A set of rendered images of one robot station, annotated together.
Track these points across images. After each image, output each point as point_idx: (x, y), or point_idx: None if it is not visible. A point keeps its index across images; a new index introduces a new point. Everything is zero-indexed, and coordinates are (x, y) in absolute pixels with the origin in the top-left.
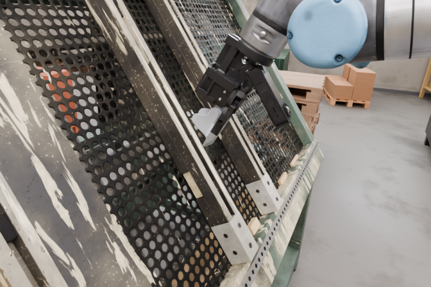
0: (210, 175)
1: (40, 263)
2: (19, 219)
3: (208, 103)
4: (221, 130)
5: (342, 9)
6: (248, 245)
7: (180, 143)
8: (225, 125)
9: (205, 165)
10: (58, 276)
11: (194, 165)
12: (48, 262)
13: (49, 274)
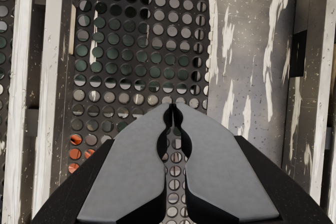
0: (35, 16)
1: (327, 97)
2: (320, 139)
3: None
4: (162, 132)
5: None
6: None
7: (59, 103)
8: (129, 142)
9: (33, 38)
10: (323, 77)
11: (61, 54)
12: (322, 92)
13: (327, 84)
